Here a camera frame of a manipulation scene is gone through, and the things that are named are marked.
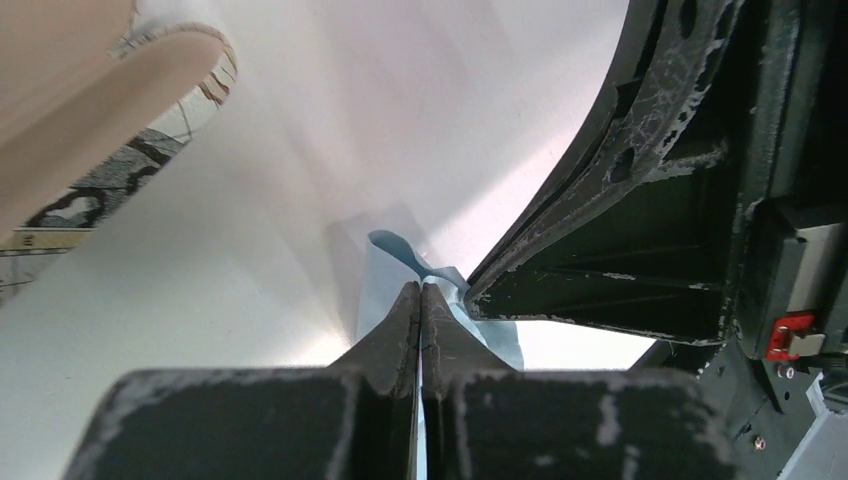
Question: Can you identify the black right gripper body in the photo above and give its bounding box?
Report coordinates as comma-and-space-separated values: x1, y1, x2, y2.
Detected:
722, 1, 847, 369

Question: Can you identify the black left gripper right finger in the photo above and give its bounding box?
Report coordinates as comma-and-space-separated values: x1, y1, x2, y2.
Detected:
421, 284, 742, 479

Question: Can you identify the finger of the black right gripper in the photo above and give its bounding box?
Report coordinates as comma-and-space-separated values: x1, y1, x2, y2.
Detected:
463, 1, 740, 345

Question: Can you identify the light blue cleaning cloth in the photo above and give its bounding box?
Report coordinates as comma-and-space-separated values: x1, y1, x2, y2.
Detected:
355, 230, 525, 370

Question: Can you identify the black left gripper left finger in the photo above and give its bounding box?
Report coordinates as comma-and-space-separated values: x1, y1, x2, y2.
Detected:
65, 282, 422, 479

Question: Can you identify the map print glasses case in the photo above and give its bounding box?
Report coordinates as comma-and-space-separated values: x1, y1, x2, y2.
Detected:
1, 1, 238, 301

